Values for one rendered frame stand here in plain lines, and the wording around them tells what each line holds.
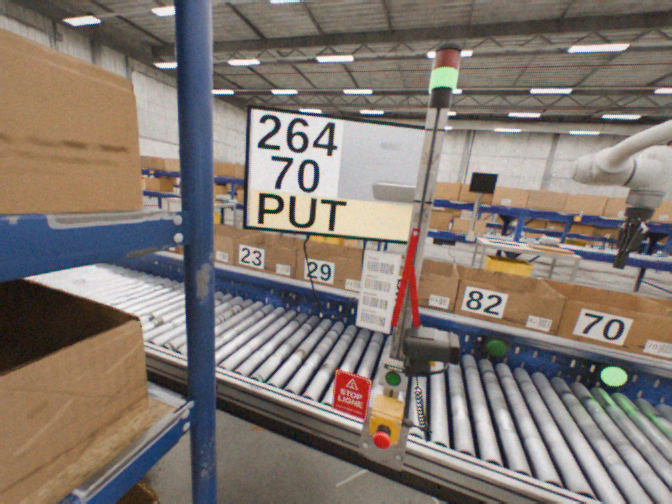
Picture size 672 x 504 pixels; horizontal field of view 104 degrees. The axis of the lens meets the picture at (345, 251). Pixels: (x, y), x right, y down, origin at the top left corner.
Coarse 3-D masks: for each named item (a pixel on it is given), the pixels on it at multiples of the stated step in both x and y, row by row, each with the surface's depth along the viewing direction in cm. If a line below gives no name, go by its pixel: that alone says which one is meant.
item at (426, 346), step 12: (408, 336) 58; (420, 336) 57; (432, 336) 57; (444, 336) 57; (456, 336) 58; (408, 348) 57; (420, 348) 56; (432, 348) 55; (444, 348) 55; (456, 348) 54; (420, 360) 58; (432, 360) 56; (444, 360) 55; (456, 360) 54; (408, 372) 59; (420, 372) 59
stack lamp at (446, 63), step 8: (440, 56) 50; (448, 56) 50; (456, 56) 50; (440, 64) 51; (448, 64) 50; (456, 64) 50; (432, 72) 52; (440, 72) 51; (448, 72) 50; (456, 72) 51; (432, 80) 52; (440, 80) 51; (448, 80) 51; (456, 80) 52
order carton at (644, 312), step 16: (560, 288) 128; (576, 288) 126; (592, 288) 124; (576, 304) 103; (592, 304) 101; (608, 304) 124; (624, 304) 122; (640, 304) 117; (656, 304) 110; (560, 320) 106; (576, 320) 104; (640, 320) 97; (656, 320) 96; (560, 336) 107; (576, 336) 105; (640, 336) 98; (656, 336) 97; (640, 352) 99
